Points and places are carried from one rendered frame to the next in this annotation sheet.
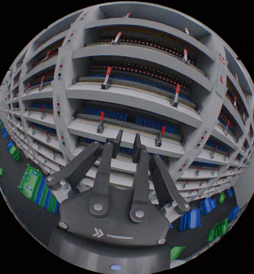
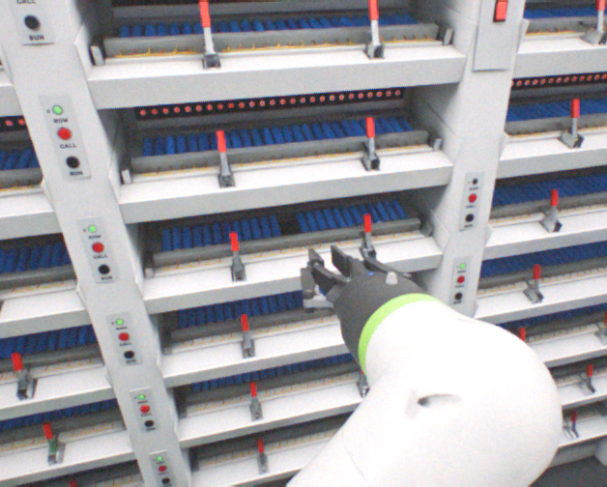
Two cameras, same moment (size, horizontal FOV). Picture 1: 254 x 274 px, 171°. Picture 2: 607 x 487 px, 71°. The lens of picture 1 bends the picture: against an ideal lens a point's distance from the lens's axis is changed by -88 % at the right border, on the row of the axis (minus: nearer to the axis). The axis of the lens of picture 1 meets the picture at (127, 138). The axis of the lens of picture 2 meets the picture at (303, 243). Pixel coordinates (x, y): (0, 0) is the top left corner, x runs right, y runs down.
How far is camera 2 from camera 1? 44 cm
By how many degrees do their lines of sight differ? 12
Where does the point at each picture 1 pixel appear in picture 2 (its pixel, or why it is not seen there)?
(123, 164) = (310, 338)
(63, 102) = (121, 239)
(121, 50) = (236, 83)
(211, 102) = (465, 110)
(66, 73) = (101, 157)
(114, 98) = (256, 198)
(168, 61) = (336, 77)
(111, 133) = (265, 272)
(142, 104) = (311, 191)
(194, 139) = (448, 210)
